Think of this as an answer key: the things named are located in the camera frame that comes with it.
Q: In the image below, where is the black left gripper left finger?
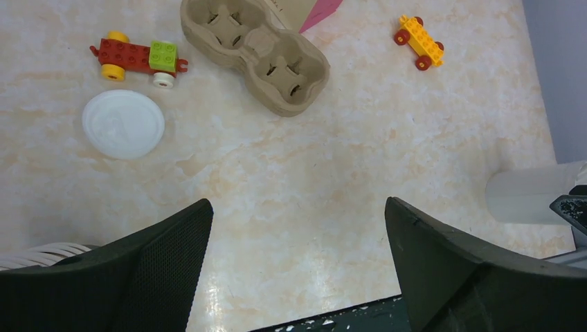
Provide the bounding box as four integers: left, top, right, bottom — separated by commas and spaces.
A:
1, 199, 214, 331

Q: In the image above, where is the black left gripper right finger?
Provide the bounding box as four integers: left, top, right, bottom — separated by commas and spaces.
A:
385, 197, 586, 331

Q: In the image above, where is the white plastic cup lid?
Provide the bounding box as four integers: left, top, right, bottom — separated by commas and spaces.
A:
82, 89, 165, 160

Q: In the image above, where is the stack of paper cups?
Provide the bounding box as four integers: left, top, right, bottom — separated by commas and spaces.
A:
1, 242, 96, 271

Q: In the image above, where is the red toy brick car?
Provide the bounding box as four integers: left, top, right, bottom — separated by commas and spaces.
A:
89, 30, 189, 89

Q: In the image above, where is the yellow toy brick car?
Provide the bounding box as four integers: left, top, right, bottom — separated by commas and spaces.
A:
393, 15, 444, 71

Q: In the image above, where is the brown cardboard cup carrier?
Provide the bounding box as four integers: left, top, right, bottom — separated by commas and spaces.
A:
180, 0, 330, 117

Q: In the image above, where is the pink paper gift bag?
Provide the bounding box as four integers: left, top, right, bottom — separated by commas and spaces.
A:
261, 0, 344, 35

